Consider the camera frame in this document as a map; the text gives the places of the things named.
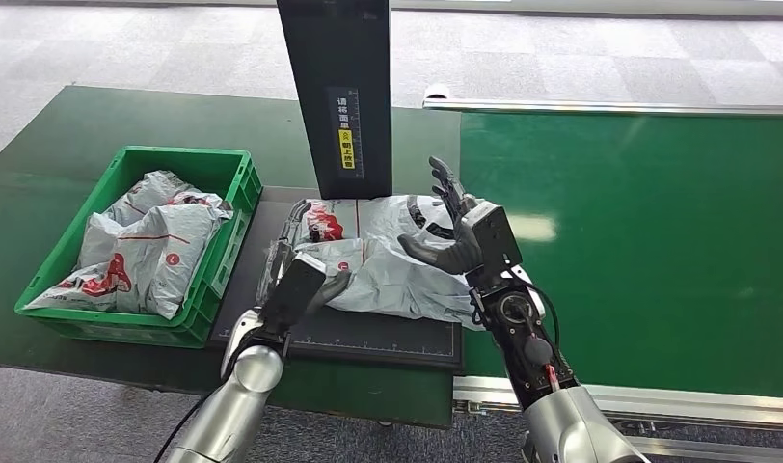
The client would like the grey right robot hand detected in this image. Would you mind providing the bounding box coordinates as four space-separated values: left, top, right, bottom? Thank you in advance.
397 156 485 277

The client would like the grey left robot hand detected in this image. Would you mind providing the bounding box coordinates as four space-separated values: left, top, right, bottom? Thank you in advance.
256 199 353 318

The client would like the grey poly mailer red print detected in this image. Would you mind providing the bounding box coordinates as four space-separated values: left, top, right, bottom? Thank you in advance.
292 194 489 332

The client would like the green conveyor belt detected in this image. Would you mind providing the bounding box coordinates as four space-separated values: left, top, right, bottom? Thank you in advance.
460 109 783 400

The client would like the large grey poly mailer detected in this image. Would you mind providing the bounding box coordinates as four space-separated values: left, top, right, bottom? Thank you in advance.
78 191 234 319

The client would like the green plastic crate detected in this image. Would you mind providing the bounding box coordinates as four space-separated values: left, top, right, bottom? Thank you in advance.
14 145 263 349

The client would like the yellow black column label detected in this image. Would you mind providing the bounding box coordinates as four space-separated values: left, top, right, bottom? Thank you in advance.
327 86 365 178

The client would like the small grey poly mailer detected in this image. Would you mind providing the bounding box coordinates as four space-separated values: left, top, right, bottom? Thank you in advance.
103 169 196 226

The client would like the grey mailer big red logo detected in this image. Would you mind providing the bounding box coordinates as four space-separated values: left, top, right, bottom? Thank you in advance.
23 252 151 314

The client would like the dark green table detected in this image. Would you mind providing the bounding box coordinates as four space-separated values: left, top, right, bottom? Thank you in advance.
0 84 463 429

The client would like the black scanner column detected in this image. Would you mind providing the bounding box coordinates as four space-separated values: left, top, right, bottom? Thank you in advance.
276 0 394 201

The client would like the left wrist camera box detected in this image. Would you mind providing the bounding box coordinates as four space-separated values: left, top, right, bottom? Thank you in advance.
261 253 328 339

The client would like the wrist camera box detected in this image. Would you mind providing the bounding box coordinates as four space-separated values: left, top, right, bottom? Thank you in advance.
461 201 524 288
261 253 328 339

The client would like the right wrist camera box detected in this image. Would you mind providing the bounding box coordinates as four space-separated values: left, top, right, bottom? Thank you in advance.
461 201 524 288

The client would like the black scanner base plate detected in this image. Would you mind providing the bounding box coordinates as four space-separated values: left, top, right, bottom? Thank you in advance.
207 185 464 372

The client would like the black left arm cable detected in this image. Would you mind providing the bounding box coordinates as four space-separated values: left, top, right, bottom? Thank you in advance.
151 357 239 463

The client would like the silver conveyor side rail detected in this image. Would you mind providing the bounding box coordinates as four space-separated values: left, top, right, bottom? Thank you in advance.
423 83 783 118

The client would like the silver conveyor frame rail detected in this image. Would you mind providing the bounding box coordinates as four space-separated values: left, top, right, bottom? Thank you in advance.
453 374 783 461

